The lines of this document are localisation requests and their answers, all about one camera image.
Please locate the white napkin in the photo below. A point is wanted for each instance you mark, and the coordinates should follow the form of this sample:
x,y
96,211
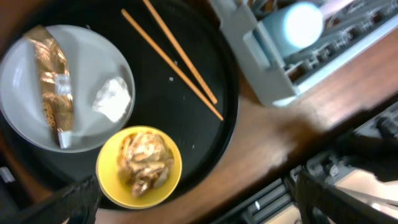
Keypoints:
x,y
112,99

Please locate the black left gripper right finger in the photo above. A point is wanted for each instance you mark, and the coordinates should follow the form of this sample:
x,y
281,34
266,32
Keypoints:
x,y
311,193

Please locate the light blue plastic cup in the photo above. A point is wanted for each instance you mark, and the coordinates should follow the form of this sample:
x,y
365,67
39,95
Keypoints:
x,y
294,27

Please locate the grey round plate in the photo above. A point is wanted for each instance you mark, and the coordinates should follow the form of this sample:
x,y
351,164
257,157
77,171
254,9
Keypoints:
x,y
93,60

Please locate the yellow bowl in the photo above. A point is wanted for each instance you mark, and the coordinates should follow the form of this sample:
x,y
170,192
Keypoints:
x,y
118,192

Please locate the food scraps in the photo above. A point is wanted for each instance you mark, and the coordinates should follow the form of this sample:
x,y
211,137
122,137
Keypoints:
x,y
144,162

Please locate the round black serving tray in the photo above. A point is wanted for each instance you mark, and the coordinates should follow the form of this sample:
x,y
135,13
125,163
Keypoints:
x,y
163,100

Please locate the wooden chopstick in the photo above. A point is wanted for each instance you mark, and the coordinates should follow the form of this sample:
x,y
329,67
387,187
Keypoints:
x,y
167,59
180,51

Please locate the gold foil wrapper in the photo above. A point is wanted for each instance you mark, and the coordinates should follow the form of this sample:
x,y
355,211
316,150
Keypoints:
x,y
55,84

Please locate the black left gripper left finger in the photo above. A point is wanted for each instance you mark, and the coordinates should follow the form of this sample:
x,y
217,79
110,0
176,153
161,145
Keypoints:
x,y
76,203

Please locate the grey dishwasher rack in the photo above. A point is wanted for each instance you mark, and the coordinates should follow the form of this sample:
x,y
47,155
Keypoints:
x,y
350,27

